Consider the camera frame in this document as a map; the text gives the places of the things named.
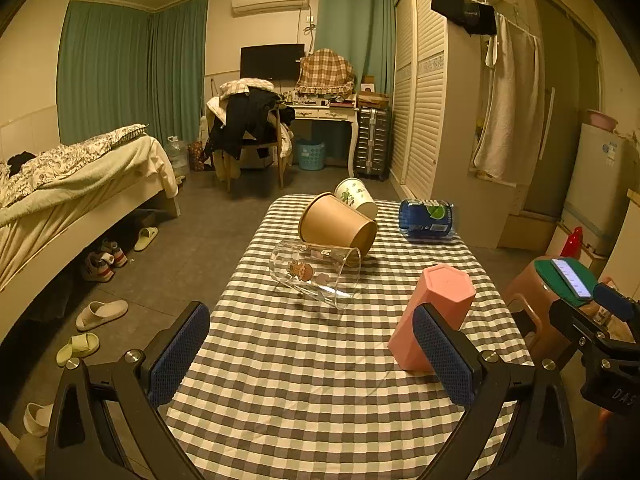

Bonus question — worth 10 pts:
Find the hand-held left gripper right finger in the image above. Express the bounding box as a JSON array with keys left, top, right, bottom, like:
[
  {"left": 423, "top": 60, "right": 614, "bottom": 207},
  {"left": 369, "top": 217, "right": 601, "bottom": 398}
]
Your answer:
[{"left": 412, "top": 302, "right": 579, "bottom": 480}]

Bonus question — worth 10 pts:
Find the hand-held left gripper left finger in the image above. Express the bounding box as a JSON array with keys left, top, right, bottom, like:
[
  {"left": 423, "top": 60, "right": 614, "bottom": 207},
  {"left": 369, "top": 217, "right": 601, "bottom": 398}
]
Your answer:
[{"left": 45, "top": 301, "right": 211, "bottom": 480}]

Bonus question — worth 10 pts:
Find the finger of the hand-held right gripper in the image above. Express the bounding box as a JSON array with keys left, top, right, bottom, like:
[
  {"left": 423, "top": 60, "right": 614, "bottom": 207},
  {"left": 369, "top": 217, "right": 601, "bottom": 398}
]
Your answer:
[
  {"left": 592, "top": 282, "right": 640, "bottom": 322},
  {"left": 548, "top": 298, "right": 623, "bottom": 361}
]

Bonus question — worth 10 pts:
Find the clear glass cartoon cup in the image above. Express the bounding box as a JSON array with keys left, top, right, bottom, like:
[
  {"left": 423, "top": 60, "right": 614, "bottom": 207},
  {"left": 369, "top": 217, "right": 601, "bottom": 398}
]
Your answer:
[{"left": 269, "top": 240, "right": 362, "bottom": 311}]

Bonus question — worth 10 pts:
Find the person's right forearm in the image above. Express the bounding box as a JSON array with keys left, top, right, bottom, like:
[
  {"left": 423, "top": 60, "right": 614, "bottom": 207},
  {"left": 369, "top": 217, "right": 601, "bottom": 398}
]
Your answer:
[{"left": 597, "top": 408, "right": 640, "bottom": 480}]

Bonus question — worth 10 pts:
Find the pink hexagonal cup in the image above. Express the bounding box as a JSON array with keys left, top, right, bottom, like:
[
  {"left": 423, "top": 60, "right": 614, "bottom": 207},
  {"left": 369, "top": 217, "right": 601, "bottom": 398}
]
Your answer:
[{"left": 388, "top": 263, "right": 476, "bottom": 374}]

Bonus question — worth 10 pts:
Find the brown paper cup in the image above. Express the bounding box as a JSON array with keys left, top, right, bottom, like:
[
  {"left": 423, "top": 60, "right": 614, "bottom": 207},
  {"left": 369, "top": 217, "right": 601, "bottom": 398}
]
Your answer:
[{"left": 298, "top": 192, "right": 378, "bottom": 257}]

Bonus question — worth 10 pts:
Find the white green-print paper cup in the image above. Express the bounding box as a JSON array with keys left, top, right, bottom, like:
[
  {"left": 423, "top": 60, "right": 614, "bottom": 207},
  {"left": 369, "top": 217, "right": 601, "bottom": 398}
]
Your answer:
[{"left": 334, "top": 178, "right": 379, "bottom": 221}]

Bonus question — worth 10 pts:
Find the pink plastic stool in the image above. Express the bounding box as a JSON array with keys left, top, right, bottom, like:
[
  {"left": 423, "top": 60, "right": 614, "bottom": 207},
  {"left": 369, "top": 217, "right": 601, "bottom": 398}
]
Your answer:
[{"left": 502, "top": 260, "right": 601, "bottom": 361}]

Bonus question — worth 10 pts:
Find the red plastic bottle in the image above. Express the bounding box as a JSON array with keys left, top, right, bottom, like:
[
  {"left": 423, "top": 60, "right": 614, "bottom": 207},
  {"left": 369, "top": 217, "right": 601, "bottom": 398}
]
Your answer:
[{"left": 560, "top": 226, "right": 584, "bottom": 261}]

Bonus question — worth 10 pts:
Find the white slipper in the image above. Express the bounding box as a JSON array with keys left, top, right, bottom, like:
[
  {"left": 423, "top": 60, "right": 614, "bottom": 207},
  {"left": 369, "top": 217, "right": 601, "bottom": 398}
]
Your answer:
[
  {"left": 23, "top": 402, "right": 54, "bottom": 439},
  {"left": 75, "top": 300, "right": 130, "bottom": 333}
]

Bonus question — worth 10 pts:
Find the green slipper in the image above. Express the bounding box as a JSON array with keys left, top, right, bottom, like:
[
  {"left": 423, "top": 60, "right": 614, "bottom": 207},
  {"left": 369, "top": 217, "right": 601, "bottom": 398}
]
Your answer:
[{"left": 55, "top": 333, "right": 101, "bottom": 367}]

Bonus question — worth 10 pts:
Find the white small fridge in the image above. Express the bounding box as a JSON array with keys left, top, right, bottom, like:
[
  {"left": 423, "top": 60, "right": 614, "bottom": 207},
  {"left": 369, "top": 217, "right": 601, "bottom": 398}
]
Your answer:
[{"left": 559, "top": 122, "right": 637, "bottom": 257}]

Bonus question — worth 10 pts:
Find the white red sneaker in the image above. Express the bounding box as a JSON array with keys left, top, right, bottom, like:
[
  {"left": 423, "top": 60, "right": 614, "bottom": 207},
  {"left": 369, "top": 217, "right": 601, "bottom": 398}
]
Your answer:
[
  {"left": 100, "top": 240, "right": 130, "bottom": 268},
  {"left": 80, "top": 252, "right": 115, "bottom": 284}
]

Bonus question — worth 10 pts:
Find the beige slipper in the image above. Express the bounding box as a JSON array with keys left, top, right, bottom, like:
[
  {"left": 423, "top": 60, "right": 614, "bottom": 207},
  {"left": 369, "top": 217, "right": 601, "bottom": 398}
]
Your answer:
[{"left": 133, "top": 226, "right": 159, "bottom": 252}]

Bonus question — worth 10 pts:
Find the checkered tablecloth table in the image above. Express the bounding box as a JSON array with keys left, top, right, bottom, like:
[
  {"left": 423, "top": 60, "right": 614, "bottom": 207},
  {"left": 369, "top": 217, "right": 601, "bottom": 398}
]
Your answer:
[{"left": 165, "top": 194, "right": 534, "bottom": 480}]

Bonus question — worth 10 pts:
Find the blue label plastic bottle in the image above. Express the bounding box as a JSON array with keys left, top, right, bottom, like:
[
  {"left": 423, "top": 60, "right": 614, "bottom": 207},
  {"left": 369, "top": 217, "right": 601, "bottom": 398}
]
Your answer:
[{"left": 398, "top": 198, "right": 459, "bottom": 244}]

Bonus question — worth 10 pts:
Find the bed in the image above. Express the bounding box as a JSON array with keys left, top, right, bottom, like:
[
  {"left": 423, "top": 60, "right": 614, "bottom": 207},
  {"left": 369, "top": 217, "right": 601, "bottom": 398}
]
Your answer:
[{"left": 0, "top": 124, "right": 181, "bottom": 343}]

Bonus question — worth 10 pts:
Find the pink plastic basin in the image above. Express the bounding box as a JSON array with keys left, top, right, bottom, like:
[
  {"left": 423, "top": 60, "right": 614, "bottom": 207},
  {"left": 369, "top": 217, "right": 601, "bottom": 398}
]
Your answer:
[{"left": 586, "top": 109, "right": 619, "bottom": 131}]

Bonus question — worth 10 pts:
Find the clear water jug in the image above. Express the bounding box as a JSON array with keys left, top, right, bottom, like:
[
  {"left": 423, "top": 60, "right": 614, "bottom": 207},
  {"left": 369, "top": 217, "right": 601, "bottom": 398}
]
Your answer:
[{"left": 166, "top": 135, "right": 187, "bottom": 176}]

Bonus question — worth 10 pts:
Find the white hanging towel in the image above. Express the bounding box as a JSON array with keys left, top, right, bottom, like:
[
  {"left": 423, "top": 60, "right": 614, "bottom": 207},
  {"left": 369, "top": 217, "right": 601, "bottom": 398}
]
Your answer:
[{"left": 472, "top": 14, "right": 544, "bottom": 184}]

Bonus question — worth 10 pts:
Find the wooden chair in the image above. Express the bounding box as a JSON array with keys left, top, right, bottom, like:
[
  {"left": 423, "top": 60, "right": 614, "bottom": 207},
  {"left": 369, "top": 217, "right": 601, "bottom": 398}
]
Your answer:
[{"left": 215, "top": 104, "right": 290, "bottom": 192}]

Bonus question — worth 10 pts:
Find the dark glass door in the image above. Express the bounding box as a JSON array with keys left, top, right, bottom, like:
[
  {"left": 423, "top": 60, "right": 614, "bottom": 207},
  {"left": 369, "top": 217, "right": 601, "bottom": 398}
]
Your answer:
[{"left": 520, "top": 0, "right": 602, "bottom": 221}]

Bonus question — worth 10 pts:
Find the grey ribbed suitcase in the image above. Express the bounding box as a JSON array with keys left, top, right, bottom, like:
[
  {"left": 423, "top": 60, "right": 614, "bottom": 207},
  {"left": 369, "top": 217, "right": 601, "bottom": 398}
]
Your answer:
[{"left": 353, "top": 106, "right": 392, "bottom": 183}]

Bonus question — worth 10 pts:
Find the patterned grey blanket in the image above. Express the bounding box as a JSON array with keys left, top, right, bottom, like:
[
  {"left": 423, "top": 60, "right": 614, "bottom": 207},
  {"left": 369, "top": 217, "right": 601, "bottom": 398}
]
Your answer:
[{"left": 0, "top": 124, "right": 151, "bottom": 209}]

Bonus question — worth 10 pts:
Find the blue plastic basket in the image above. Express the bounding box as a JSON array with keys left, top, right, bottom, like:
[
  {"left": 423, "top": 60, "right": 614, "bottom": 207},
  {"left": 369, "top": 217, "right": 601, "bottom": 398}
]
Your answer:
[{"left": 295, "top": 137, "right": 326, "bottom": 171}]

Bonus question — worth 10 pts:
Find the pile of clothes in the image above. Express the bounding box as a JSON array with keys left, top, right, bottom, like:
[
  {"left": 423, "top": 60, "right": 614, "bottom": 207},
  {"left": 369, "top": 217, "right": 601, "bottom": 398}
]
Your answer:
[{"left": 202, "top": 79, "right": 297, "bottom": 172}]

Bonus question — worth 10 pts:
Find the black garment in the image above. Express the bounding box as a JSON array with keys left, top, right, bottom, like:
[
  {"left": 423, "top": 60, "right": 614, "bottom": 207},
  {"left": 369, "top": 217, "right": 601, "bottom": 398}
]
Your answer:
[{"left": 7, "top": 152, "right": 37, "bottom": 177}]

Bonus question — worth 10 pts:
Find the white louvered wardrobe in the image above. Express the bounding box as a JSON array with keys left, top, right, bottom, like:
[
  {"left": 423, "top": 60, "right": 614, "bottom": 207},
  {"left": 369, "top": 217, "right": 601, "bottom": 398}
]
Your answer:
[{"left": 389, "top": 0, "right": 532, "bottom": 251}]

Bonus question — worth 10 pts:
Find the white dressing desk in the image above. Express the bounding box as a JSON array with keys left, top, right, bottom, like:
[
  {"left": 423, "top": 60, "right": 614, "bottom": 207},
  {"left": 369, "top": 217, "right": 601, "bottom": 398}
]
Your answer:
[{"left": 287, "top": 101, "right": 361, "bottom": 179}]

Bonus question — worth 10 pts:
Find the green curtain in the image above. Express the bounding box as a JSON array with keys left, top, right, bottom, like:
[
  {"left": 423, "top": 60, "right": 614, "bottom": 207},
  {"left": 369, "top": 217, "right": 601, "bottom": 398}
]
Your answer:
[
  {"left": 149, "top": 0, "right": 210, "bottom": 142},
  {"left": 57, "top": 0, "right": 152, "bottom": 146},
  {"left": 314, "top": 0, "right": 397, "bottom": 111}
]

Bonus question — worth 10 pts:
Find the black television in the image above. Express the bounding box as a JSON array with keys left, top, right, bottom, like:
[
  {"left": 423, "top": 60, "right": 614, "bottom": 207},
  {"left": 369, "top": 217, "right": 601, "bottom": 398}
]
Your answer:
[{"left": 240, "top": 43, "right": 306, "bottom": 81}]

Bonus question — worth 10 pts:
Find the plaid cloth cover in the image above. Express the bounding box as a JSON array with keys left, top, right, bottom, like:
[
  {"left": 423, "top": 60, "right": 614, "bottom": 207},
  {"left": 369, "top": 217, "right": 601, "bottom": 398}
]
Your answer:
[{"left": 295, "top": 48, "right": 357, "bottom": 97}]

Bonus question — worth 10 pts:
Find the white air conditioner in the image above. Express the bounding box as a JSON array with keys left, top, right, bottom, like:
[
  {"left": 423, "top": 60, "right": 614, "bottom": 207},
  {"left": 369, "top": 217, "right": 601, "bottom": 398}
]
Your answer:
[{"left": 231, "top": 0, "right": 311, "bottom": 19}]

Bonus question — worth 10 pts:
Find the smartphone on green mount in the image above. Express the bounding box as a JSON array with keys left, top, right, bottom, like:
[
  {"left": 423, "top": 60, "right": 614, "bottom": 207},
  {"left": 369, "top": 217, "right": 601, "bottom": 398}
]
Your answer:
[{"left": 532, "top": 256, "right": 598, "bottom": 309}]

